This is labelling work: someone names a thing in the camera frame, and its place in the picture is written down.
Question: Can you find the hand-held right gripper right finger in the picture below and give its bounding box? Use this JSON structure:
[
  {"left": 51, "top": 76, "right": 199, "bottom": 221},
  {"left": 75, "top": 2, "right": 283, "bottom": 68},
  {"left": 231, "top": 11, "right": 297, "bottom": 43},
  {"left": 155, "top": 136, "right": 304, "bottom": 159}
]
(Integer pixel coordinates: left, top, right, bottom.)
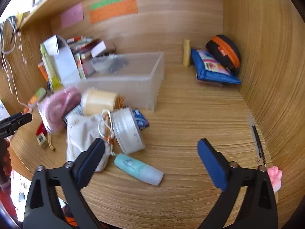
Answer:
[{"left": 197, "top": 138, "right": 279, "bottom": 229}]

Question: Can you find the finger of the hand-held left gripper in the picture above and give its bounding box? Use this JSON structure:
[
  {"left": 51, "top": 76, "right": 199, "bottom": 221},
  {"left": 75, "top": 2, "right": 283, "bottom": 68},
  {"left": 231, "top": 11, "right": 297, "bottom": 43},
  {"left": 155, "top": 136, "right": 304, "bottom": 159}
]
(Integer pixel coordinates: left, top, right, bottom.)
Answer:
[{"left": 0, "top": 113, "right": 33, "bottom": 132}]

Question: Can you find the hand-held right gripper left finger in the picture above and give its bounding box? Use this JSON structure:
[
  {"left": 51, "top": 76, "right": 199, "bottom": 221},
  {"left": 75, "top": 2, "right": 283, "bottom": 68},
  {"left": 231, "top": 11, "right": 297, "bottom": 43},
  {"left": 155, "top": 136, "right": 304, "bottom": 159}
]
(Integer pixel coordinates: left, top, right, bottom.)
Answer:
[{"left": 23, "top": 138, "right": 106, "bottom": 229}]

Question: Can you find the pink rope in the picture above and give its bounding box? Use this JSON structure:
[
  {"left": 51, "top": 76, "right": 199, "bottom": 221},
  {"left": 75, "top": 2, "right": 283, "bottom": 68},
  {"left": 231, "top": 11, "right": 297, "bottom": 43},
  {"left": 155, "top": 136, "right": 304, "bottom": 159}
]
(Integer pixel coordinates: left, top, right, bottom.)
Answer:
[{"left": 38, "top": 86, "right": 83, "bottom": 134}]

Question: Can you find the mint green small bottle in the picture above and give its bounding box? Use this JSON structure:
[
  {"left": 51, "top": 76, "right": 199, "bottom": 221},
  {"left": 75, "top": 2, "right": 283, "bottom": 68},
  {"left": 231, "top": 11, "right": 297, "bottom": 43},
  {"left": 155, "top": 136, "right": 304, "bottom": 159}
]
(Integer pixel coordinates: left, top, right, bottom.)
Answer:
[{"left": 114, "top": 154, "right": 164, "bottom": 186}]

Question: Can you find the cream tape roll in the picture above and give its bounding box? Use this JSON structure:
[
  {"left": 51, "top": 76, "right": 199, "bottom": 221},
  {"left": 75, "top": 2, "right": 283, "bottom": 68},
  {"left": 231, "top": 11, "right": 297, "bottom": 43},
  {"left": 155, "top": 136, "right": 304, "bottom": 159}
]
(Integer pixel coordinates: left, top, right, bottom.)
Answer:
[{"left": 80, "top": 88, "right": 118, "bottom": 116}]

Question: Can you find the gourd charm with orange cord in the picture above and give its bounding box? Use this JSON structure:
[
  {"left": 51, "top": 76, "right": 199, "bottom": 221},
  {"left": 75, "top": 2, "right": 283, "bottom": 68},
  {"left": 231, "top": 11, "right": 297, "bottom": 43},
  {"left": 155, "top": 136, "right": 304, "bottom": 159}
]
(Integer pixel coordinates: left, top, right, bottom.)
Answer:
[{"left": 116, "top": 95, "right": 126, "bottom": 111}]

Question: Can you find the clear plastic storage box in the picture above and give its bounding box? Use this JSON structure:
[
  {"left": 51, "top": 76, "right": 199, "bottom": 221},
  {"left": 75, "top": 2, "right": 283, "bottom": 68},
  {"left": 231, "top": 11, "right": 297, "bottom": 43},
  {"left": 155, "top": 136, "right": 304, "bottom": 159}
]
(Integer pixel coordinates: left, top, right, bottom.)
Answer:
[{"left": 63, "top": 52, "right": 165, "bottom": 112}]

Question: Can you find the wooden desktop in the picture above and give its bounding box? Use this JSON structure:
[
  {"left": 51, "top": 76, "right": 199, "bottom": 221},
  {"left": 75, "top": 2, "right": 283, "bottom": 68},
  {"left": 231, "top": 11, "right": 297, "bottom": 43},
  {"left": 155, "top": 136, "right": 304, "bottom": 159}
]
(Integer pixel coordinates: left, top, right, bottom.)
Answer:
[{"left": 10, "top": 64, "right": 279, "bottom": 229}]

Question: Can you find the person's left hand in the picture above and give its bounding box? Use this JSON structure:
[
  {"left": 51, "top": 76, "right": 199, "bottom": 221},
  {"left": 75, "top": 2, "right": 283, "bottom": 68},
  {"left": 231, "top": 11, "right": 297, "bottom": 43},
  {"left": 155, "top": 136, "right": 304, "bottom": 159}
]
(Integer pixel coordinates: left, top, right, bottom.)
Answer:
[{"left": 0, "top": 138, "right": 12, "bottom": 189}]

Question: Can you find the small red box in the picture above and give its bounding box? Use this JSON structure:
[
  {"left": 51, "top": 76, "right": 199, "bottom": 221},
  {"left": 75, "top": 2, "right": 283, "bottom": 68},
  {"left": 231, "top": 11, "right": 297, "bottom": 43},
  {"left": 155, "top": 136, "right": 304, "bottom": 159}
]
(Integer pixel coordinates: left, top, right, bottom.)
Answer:
[{"left": 36, "top": 122, "right": 47, "bottom": 136}]

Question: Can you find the orange label sanitizer bottle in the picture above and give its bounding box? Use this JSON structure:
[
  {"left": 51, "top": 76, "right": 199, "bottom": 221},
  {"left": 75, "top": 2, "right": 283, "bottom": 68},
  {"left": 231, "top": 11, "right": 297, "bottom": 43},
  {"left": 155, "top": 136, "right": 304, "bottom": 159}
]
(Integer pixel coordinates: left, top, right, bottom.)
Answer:
[{"left": 28, "top": 87, "right": 46, "bottom": 108}]

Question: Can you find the clear black pen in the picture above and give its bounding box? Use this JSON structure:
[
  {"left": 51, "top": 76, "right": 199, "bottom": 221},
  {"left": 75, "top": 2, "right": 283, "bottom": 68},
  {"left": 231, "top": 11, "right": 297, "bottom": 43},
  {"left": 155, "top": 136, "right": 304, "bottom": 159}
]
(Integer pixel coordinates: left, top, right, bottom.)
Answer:
[{"left": 248, "top": 116, "right": 267, "bottom": 167}]

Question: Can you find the orange sunscreen tube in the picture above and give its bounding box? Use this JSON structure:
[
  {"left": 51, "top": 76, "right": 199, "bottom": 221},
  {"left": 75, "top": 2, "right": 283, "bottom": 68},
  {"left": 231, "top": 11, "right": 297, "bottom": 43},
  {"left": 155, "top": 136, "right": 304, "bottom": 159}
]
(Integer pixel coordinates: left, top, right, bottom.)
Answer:
[{"left": 38, "top": 62, "right": 49, "bottom": 81}]

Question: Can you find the yellow green spray bottle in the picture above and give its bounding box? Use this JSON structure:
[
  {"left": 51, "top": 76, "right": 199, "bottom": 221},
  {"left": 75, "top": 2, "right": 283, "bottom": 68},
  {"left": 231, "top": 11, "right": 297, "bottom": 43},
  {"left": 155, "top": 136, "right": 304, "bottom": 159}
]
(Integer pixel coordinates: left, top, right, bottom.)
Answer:
[{"left": 40, "top": 43, "right": 62, "bottom": 90}]

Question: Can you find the blue printed packet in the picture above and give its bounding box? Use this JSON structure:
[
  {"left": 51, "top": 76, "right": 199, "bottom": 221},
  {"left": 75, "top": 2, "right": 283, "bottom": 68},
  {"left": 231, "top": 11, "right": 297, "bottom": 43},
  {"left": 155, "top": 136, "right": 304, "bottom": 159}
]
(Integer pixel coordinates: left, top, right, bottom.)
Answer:
[{"left": 132, "top": 109, "right": 150, "bottom": 131}]

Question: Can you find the pink cat paw toy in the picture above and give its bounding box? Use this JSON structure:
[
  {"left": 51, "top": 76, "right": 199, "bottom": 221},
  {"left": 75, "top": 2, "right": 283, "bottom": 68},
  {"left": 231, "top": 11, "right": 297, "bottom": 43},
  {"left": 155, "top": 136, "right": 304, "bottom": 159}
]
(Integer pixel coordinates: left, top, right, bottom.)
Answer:
[{"left": 266, "top": 166, "right": 283, "bottom": 192}]

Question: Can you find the white folded handwritten paper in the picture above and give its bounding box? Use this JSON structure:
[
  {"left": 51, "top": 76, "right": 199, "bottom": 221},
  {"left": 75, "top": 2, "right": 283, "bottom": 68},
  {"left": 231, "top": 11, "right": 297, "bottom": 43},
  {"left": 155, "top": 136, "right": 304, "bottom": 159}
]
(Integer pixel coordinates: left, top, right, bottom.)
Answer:
[{"left": 39, "top": 35, "right": 81, "bottom": 86}]

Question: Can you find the fruit print box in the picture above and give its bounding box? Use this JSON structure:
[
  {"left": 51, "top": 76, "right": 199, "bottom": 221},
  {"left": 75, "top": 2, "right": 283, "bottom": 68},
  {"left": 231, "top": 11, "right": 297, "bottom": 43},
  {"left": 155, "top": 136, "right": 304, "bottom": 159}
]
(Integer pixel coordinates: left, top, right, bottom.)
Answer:
[{"left": 74, "top": 52, "right": 87, "bottom": 79}]

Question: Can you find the blue pencil case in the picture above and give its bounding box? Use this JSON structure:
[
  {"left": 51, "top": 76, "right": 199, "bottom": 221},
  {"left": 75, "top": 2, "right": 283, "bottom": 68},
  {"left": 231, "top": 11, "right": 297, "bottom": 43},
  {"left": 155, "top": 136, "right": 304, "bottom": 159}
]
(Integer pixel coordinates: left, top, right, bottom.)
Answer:
[{"left": 191, "top": 49, "right": 242, "bottom": 86}]

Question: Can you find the stack of books and cards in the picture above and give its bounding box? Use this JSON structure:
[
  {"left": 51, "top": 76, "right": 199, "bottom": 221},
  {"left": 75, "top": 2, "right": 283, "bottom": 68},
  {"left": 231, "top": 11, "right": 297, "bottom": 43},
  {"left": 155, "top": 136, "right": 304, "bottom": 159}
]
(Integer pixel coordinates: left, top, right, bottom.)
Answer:
[{"left": 67, "top": 36, "right": 106, "bottom": 58}]

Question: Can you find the white blank card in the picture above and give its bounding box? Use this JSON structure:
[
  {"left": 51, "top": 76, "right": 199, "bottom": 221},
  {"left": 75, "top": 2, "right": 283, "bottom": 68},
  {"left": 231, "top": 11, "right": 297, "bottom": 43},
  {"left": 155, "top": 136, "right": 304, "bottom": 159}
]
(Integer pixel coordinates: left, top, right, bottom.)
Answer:
[{"left": 91, "top": 40, "right": 106, "bottom": 58}]

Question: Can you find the yellow tube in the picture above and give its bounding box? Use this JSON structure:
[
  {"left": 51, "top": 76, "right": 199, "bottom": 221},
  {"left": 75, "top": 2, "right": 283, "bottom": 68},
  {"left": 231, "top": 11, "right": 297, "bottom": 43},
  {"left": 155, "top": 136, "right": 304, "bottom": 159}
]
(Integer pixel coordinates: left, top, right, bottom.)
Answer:
[{"left": 183, "top": 39, "right": 191, "bottom": 66}]

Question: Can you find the black orange zip pouch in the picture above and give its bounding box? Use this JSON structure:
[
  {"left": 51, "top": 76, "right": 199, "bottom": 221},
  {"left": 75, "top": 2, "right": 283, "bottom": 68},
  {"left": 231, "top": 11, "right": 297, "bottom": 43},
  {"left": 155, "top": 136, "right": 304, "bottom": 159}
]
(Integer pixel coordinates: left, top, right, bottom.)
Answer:
[{"left": 205, "top": 35, "right": 241, "bottom": 77}]

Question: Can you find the pink paper note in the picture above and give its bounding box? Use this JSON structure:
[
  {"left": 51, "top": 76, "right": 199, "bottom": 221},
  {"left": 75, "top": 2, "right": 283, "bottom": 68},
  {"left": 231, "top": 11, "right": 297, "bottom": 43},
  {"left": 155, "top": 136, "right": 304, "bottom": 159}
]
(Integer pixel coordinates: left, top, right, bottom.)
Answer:
[{"left": 60, "top": 3, "right": 84, "bottom": 29}]

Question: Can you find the orange paper note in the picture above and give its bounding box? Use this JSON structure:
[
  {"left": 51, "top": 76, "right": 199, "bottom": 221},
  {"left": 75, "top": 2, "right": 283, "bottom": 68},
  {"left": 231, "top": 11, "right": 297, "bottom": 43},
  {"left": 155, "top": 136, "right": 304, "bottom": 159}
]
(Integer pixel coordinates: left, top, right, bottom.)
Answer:
[{"left": 89, "top": 0, "right": 138, "bottom": 24}]

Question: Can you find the green paper note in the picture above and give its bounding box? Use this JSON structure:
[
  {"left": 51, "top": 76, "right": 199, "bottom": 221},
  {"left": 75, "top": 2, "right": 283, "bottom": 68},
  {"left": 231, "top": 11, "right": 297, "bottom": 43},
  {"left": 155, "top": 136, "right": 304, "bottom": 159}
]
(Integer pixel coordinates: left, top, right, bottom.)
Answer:
[{"left": 90, "top": 0, "right": 124, "bottom": 10}]

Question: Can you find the white cloth drawstring pouch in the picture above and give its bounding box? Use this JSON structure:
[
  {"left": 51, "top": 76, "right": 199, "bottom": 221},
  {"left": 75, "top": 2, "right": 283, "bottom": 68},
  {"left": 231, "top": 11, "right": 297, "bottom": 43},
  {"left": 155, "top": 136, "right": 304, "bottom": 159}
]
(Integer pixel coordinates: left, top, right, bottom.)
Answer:
[{"left": 65, "top": 110, "right": 115, "bottom": 173}]

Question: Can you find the white cable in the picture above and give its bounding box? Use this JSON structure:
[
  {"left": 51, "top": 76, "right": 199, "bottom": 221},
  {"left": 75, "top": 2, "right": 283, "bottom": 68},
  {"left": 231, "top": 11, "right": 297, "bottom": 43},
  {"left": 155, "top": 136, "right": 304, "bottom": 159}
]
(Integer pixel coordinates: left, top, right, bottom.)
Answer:
[{"left": 0, "top": 17, "right": 31, "bottom": 110}]

